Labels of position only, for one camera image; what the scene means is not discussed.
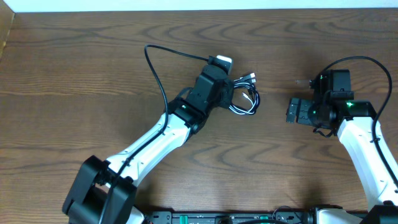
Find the clear tape patch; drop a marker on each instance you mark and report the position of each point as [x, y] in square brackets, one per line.
[304, 82]

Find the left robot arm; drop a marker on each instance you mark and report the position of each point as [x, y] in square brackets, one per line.
[104, 191]

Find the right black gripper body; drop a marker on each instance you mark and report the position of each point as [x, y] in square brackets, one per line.
[308, 113]

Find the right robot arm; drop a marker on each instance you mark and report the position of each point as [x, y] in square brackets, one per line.
[354, 122]

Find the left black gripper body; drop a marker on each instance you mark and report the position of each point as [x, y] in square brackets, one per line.
[226, 98]

